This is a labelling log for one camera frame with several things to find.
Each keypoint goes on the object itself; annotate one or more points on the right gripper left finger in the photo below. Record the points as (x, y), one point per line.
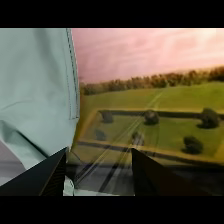
(43, 178)

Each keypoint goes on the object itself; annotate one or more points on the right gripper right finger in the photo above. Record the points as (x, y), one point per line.
(153, 178)

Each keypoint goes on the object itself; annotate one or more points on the pale green shirt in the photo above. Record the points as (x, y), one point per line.
(33, 90)

